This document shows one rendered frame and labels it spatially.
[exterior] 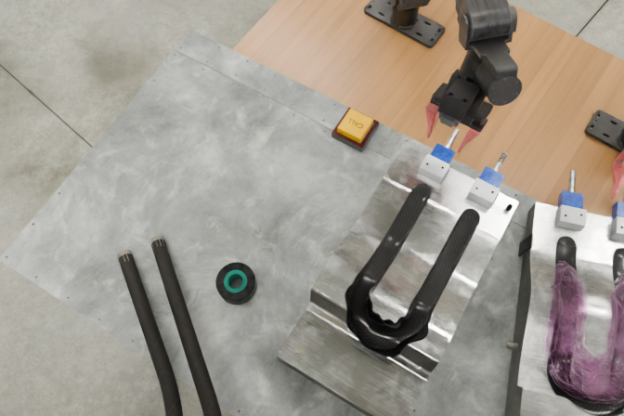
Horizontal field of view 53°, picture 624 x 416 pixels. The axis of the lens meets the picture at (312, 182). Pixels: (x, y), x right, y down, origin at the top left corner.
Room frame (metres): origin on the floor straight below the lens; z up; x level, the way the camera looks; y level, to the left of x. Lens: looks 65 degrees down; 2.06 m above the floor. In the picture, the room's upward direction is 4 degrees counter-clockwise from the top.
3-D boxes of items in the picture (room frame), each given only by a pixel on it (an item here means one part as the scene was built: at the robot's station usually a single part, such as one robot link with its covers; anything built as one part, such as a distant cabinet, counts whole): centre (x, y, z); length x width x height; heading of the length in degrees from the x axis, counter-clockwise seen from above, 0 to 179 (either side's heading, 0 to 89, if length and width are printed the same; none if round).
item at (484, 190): (0.52, -0.37, 0.89); 0.13 x 0.05 x 0.05; 144
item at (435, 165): (0.59, -0.28, 0.89); 0.13 x 0.05 x 0.05; 145
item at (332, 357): (0.34, -0.16, 0.87); 0.50 x 0.26 x 0.14; 145
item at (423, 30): (1.01, -0.26, 0.84); 0.20 x 0.07 x 0.08; 50
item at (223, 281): (0.36, 0.17, 0.82); 0.08 x 0.08 x 0.04
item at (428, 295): (0.34, -0.18, 0.92); 0.35 x 0.16 x 0.09; 145
